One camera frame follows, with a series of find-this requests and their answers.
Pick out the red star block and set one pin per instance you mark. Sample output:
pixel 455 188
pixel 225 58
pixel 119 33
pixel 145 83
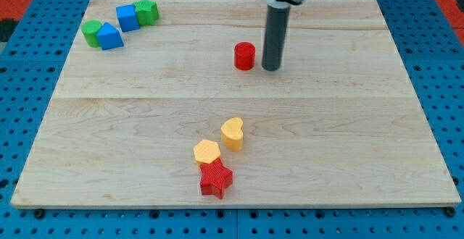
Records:
pixel 215 178

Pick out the wooden board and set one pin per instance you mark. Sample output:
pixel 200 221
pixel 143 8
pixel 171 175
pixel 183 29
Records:
pixel 337 126

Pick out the green cylinder block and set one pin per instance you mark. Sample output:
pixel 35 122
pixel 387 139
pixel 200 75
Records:
pixel 90 30

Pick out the green star block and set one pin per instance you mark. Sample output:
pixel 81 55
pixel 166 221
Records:
pixel 147 12

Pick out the yellow hexagon block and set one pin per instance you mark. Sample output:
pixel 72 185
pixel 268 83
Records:
pixel 206 151

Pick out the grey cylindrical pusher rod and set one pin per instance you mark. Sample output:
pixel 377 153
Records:
pixel 277 18

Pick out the yellow heart block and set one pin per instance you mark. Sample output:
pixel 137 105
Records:
pixel 232 135

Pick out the blue triangular prism block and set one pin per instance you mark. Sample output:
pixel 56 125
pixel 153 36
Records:
pixel 109 37

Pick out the blue cube block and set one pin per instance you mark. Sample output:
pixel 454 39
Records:
pixel 126 16

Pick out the red cylinder block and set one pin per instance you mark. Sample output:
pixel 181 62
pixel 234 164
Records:
pixel 244 56

